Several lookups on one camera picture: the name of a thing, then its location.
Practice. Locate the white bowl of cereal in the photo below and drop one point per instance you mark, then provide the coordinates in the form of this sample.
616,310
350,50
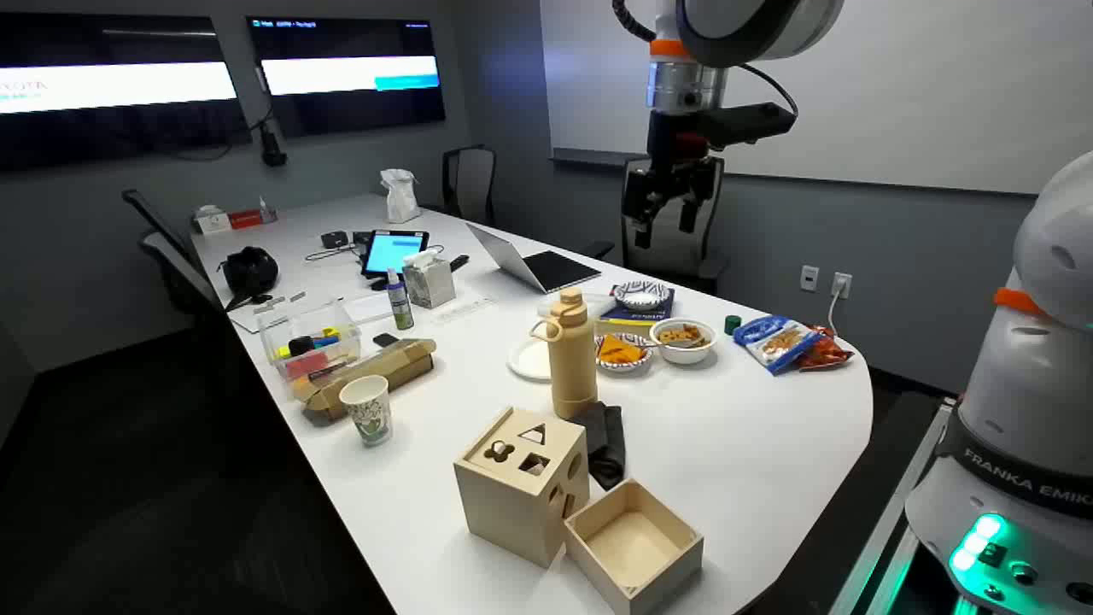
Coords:
686,339

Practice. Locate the blue snack bag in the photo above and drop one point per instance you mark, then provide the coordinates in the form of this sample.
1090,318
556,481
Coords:
776,342

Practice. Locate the white wall outlet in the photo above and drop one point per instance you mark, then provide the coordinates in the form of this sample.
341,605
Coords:
842,286
810,277

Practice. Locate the wall monitor with teal bar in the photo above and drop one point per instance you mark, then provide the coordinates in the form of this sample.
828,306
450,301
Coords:
347,80

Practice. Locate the wide wall monitor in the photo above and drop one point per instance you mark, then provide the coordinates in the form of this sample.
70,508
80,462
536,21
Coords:
114,89

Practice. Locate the black towel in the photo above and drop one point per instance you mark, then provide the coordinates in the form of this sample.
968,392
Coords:
607,447

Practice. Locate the blue book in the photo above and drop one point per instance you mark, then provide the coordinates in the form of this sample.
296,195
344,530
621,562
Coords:
616,312

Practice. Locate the bowl of orange snacks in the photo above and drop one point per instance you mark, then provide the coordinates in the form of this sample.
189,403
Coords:
623,353

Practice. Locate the yellow stick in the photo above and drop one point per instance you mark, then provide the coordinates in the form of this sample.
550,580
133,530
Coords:
628,326

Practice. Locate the small white box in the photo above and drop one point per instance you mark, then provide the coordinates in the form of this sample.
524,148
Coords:
212,220

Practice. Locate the tablet with blue screen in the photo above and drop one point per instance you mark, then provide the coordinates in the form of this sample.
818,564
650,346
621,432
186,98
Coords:
394,252

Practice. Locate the white paper sheet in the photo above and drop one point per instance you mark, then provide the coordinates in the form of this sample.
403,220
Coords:
268,310

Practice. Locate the clear container with markers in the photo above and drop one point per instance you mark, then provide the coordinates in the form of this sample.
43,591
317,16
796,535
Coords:
308,342

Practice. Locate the white plate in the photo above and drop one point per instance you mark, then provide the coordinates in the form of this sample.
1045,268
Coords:
526,365

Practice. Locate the black webcam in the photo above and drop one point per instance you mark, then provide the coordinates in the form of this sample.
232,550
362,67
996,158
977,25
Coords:
271,140

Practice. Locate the tan water bottle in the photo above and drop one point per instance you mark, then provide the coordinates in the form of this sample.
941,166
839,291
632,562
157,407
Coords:
571,365

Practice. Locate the open silver laptop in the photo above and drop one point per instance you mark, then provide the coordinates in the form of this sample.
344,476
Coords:
533,271

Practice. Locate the black round bag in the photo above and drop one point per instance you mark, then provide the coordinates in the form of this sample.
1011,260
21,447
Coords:
252,273

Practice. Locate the open wooden box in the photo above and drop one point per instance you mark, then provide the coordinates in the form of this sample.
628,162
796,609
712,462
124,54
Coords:
657,574

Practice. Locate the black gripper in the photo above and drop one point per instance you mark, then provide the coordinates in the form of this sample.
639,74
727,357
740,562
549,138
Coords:
674,172

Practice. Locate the flat red box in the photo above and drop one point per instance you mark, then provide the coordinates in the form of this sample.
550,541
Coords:
247,218

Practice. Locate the brown cardboard box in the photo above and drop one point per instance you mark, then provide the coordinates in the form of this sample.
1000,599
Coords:
388,370

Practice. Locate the wooden shape sorter cube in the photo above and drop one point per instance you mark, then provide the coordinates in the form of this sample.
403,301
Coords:
513,500

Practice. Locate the red snack bag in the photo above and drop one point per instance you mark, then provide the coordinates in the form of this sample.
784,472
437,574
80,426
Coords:
833,353

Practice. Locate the small black device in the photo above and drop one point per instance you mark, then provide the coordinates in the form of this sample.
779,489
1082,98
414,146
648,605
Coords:
333,242

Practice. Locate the whiteboard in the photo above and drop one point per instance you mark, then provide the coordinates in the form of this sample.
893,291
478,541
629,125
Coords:
910,80

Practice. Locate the black mesh office chair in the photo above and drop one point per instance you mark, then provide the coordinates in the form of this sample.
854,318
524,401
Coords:
470,182

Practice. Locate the black phone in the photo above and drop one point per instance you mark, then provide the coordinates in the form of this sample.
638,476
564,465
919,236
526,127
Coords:
385,339

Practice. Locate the patterned paper cup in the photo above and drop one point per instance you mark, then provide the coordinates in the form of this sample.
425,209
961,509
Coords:
368,411

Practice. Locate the white carton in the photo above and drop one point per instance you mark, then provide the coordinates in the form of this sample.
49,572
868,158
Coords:
428,283

